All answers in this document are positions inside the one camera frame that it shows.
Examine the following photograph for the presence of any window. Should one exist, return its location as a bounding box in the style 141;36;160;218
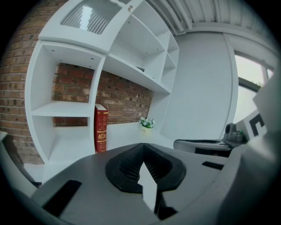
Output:
232;51;276;125

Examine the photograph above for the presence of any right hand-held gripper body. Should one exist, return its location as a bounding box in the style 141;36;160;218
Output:
173;76;281;158

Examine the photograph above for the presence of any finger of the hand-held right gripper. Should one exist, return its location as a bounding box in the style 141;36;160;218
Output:
179;139;221;144

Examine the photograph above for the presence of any red hardcover book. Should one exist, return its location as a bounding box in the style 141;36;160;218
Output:
94;104;109;154

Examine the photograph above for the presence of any small white flower pot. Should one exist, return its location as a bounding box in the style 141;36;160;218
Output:
139;117;156;136

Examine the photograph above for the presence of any white glass cabinet door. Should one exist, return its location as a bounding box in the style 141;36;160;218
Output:
38;0;138;55

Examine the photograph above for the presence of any white wooden shelf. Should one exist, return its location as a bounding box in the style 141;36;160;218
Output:
24;0;180;176

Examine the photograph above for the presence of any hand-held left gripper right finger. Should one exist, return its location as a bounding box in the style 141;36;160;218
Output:
142;142;187;191

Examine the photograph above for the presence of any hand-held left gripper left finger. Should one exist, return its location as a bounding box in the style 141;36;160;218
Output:
104;142;144;194

